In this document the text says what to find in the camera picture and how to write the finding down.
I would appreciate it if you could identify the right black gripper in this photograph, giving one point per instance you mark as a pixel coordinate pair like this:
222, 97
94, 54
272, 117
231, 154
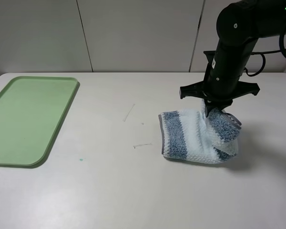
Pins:
218, 95

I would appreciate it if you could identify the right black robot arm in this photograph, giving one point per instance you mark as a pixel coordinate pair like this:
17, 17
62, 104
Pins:
238, 26

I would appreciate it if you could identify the blue white striped towel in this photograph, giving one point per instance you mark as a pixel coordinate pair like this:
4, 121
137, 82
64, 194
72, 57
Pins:
194, 136

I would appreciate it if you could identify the green plastic tray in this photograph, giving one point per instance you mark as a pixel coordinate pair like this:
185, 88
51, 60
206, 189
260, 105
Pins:
32, 110

